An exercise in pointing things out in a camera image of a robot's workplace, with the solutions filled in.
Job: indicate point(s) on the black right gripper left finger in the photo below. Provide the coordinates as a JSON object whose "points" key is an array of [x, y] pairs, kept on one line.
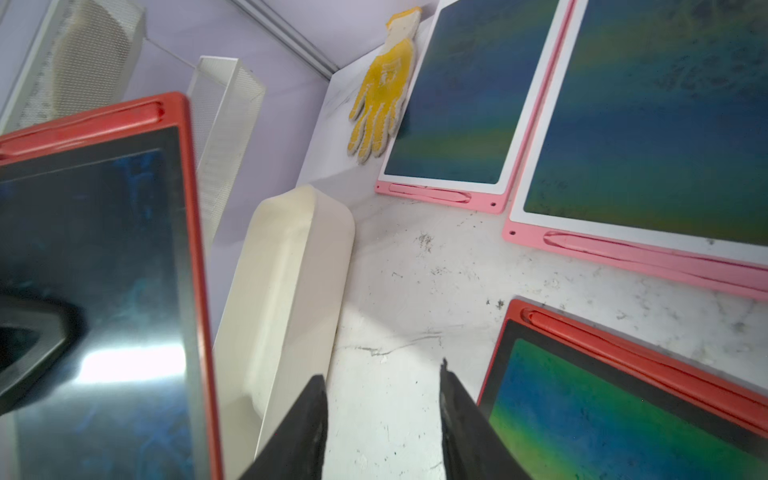
{"points": [[297, 448]]}

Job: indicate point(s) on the aluminium frame profiles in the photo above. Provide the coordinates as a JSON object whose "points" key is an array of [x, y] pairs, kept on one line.
{"points": [[288, 36]]}

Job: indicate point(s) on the yellow work glove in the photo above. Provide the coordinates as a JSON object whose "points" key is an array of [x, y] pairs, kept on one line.
{"points": [[378, 106]]}

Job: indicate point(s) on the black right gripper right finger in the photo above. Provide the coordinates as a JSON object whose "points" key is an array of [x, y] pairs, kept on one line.
{"points": [[471, 448]]}

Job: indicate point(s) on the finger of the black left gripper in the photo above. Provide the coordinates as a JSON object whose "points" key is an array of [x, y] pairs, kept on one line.
{"points": [[35, 333]]}

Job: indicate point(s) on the pink white writing tablet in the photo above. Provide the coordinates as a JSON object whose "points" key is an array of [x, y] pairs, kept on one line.
{"points": [[472, 102]]}

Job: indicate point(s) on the beige storage tray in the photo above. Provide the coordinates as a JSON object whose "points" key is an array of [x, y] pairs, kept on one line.
{"points": [[280, 320]]}

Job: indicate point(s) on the white mesh two-tier shelf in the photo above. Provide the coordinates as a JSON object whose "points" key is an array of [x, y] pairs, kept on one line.
{"points": [[225, 97]]}

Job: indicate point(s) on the beige glove in shelf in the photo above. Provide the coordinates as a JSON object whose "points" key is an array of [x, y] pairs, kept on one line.
{"points": [[83, 69]]}

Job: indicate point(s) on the dark red tablet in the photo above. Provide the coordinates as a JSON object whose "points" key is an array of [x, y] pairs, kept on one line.
{"points": [[572, 401], [100, 210]]}

